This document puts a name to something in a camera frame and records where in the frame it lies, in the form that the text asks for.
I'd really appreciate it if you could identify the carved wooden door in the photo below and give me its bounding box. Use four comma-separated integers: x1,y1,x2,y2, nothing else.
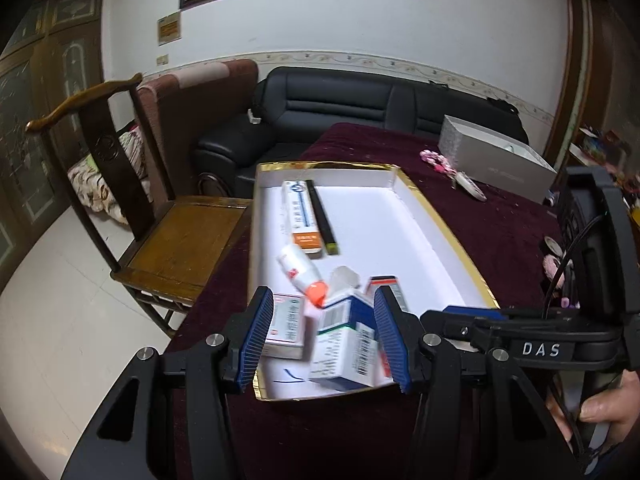
0,0,108,291

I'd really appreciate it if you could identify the brown fabric armchair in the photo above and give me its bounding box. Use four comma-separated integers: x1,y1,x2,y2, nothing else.
135,57,261,201

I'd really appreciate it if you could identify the white bottle orange cap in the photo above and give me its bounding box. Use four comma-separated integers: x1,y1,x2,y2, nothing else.
276,244,329,307

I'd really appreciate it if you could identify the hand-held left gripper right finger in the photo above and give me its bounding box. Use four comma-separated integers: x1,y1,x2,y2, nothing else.
372,285,581,480

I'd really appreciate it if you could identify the colourful printed carton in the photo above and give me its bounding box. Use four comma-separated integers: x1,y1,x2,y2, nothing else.
577,127,626,161

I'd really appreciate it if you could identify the gold-trimmed cardboard box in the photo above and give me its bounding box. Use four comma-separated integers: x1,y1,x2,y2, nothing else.
247,161,501,403

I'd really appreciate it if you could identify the wooden cabinet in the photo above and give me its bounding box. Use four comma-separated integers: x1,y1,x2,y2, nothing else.
542,0,640,201

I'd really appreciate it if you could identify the white blue medicine carton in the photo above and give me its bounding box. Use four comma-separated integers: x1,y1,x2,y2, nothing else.
309,265,396,392

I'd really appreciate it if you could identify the floral cushion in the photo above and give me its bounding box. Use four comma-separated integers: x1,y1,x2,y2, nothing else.
67,130,151,226

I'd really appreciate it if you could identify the black bag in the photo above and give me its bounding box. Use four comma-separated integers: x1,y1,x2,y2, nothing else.
487,97,521,116

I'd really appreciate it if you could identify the person's right hand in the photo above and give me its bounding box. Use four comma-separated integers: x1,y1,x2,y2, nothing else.
545,367,640,456

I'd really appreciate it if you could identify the grey cardboard box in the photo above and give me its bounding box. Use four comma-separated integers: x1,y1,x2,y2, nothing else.
438,114,558,205

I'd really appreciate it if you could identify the wooden chair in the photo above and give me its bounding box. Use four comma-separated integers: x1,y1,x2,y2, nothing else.
25,72,253,338

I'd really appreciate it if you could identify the pink fluffy hair clip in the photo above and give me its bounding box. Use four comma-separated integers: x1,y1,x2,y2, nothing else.
542,236,567,282

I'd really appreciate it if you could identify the black marker lime cap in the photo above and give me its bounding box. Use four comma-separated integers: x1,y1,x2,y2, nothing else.
305,179,340,256

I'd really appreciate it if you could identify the white medicine box red stripe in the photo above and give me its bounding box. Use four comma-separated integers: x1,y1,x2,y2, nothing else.
366,275,410,313

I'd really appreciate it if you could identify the orange white ointment box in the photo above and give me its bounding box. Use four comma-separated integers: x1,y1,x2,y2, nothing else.
281,180,323,260

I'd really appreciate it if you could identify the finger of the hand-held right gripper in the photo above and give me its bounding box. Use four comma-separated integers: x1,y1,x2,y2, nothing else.
419,309,507,351
442,305,510,321

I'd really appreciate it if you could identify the black leather sofa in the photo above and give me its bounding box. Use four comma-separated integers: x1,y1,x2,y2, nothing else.
192,65,531,196

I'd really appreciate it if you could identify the pink white beaded keychain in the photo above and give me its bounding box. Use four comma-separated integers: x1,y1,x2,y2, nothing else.
420,149,488,202

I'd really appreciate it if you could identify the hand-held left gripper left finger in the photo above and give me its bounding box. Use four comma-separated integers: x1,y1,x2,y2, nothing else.
65,285,276,480

